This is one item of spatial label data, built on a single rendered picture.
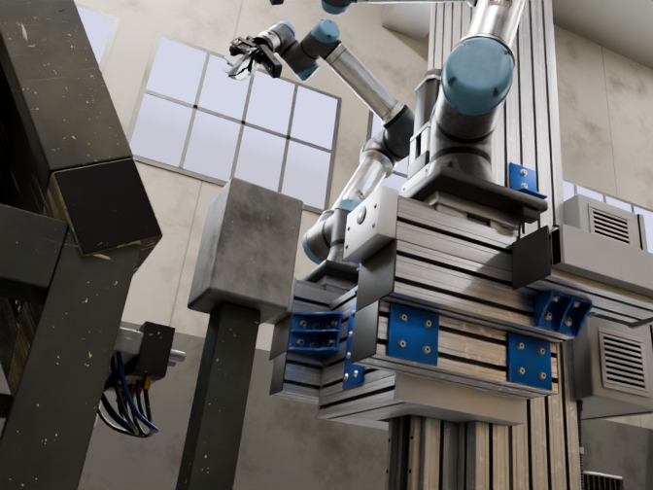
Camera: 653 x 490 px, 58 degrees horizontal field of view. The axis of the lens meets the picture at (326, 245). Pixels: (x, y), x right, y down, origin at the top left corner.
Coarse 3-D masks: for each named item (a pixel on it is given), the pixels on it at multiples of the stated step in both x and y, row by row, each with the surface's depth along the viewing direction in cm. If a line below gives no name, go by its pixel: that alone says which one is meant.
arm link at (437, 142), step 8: (432, 112) 118; (432, 120) 118; (432, 128) 115; (440, 128) 110; (432, 136) 115; (440, 136) 112; (448, 136) 110; (488, 136) 110; (432, 144) 115; (440, 144) 112; (448, 144) 111; (456, 144) 110; (464, 144) 110; (472, 144) 110; (480, 144) 111; (488, 144) 112; (432, 152) 114; (488, 152) 112
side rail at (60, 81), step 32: (0, 0) 78; (32, 0) 81; (64, 0) 83; (0, 32) 77; (32, 32) 79; (64, 32) 81; (32, 64) 78; (64, 64) 80; (96, 64) 82; (32, 96) 76; (64, 96) 78; (96, 96) 81; (32, 128) 76; (64, 128) 77; (96, 128) 79; (64, 160) 76; (96, 160) 78
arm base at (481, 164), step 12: (432, 156) 114; (444, 156) 110; (456, 156) 109; (468, 156) 109; (480, 156) 110; (432, 168) 111; (456, 168) 108; (468, 168) 107; (480, 168) 107; (492, 180) 108
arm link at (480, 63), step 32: (480, 0) 111; (512, 0) 108; (480, 32) 105; (512, 32) 107; (448, 64) 100; (480, 64) 99; (512, 64) 99; (448, 96) 102; (480, 96) 98; (448, 128) 108; (480, 128) 106
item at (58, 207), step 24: (72, 168) 76; (96, 168) 77; (120, 168) 79; (48, 192) 79; (72, 192) 75; (96, 192) 76; (120, 192) 78; (144, 192) 79; (48, 216) 83; (72, 216) 74; (96, 216) 75; (120, 216) 77; (144, 216) 78; (96, 240) 74; (120, 240) 76; (144, 240) 78; (24, 312) 136; (24, 336) 149; (24, 360) 165
